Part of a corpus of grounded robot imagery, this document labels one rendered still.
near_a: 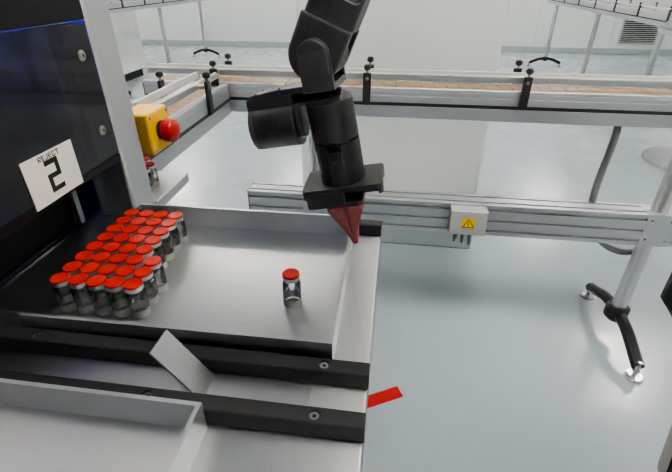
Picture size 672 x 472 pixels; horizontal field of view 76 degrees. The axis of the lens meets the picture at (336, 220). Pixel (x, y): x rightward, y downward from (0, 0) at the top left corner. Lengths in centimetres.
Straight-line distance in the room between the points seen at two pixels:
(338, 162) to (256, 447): 31
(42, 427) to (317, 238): 39
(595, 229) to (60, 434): 156
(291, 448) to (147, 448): 12
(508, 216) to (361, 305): 110
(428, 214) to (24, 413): 128
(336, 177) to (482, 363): 130
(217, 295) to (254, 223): 16
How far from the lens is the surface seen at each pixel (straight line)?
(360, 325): 51
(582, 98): 147
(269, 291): 56
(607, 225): 170
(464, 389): 164
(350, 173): 53
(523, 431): 160
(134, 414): 46
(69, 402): 49
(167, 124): 80
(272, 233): 68
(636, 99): 152
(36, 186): 61
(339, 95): 52
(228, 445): 43
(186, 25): 940
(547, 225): 164
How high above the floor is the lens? 123
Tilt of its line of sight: 30 degrees down
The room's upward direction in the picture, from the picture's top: straight up
